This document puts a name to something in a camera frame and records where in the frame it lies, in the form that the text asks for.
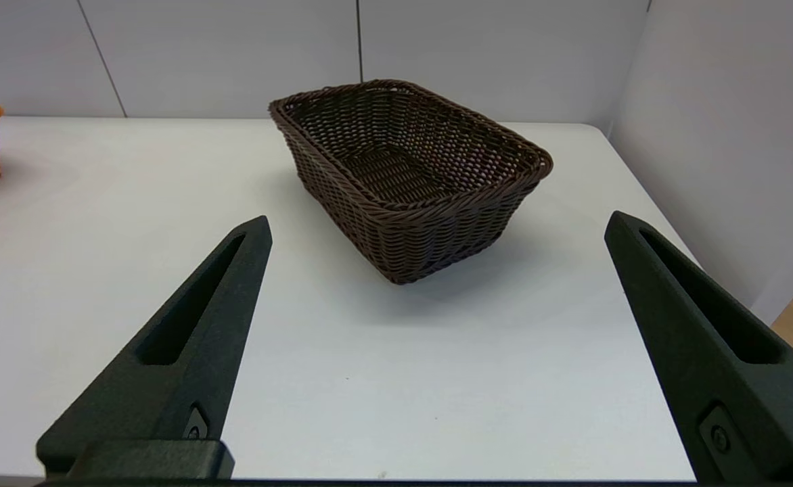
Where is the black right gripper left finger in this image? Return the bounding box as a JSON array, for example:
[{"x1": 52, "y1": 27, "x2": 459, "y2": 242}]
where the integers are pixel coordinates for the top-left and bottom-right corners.
[{"x1": 37, "y1": 216, "x2": 273, "y2": 476}]

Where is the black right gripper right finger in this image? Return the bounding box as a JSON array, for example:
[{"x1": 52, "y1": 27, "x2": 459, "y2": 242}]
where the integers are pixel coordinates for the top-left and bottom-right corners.
[{"x1": 604, "y1": 211, "x2": 793, "y2": 482}]

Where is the dark brown wicker basket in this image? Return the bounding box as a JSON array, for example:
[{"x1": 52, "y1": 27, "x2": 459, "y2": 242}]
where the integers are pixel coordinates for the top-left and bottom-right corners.
[{"x1": 268, "y1": 79, "x2": 553, "y2": 285}]

